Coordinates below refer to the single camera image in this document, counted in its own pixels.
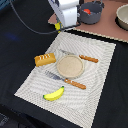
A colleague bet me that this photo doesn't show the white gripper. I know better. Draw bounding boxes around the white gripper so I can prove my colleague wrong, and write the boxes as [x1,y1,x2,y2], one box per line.
[49,0,79,28]

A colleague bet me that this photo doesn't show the red toy tomato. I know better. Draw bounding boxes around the red toy tomato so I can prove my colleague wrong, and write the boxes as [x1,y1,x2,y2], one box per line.
[83,9,91,14]

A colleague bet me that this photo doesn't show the toy bread loaf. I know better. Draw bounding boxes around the toy bread loaf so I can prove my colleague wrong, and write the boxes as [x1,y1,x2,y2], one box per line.
[35,53,56,67]

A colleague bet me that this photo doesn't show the yellow toy banana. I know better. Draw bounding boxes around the yellow toy banana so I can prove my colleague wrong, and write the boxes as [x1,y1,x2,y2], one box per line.
[43,87,64,101]

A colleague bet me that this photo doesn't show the yellow butter block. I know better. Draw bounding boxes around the yellow butter block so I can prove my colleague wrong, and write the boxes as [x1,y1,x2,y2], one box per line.
[55,22,61,30]

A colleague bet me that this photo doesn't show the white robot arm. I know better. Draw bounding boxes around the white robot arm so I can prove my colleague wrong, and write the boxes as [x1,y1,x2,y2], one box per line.
[48,0,79,27]

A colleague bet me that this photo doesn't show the right grey pot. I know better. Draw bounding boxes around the right grey pot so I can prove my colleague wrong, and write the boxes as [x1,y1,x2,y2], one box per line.
[80,0,104,24]

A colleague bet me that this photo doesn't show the pink mat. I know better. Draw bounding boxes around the pink mat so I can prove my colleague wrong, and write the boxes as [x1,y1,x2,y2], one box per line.
[52,0,128,43]

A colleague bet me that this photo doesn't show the round wooden plate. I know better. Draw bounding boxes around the round wooden plate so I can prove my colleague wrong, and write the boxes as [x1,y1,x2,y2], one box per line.
[57,55,84,79]

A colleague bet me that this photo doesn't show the cream bowl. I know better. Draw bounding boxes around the cream bowl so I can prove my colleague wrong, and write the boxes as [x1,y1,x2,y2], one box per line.
[116,4,128,30]

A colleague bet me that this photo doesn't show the woven beige placemat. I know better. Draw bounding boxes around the woven beige placemat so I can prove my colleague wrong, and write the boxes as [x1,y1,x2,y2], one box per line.
[15,32,115,128]

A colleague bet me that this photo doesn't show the knife with wooden handle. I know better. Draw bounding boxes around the knife with wooden handle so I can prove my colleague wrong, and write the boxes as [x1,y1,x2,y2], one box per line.
[59,49,99,63]

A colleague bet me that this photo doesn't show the fork with wooden handle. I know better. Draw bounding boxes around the fork with wooden handle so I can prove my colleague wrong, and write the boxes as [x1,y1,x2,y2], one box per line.
[45,71,86,89]

